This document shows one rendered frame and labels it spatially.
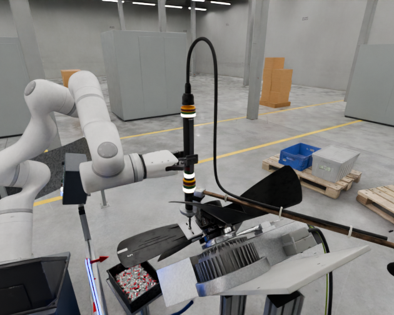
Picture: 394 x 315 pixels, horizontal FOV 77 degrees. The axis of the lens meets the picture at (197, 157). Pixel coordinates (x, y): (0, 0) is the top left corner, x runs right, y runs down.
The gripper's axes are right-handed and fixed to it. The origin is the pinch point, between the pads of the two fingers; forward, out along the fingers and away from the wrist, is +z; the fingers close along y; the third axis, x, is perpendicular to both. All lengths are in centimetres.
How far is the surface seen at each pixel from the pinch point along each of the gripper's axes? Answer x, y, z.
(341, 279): -148, -15, 146
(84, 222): -50, -53, -36
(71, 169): -22, -60, -37
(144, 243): -28.8, -0.6, -16.9
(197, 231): -28.5, 2.5, 1.5
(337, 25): 137, -810, 1152
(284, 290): -12.0, 42.9, 0.3
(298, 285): -11.3, 43.7, 3.1
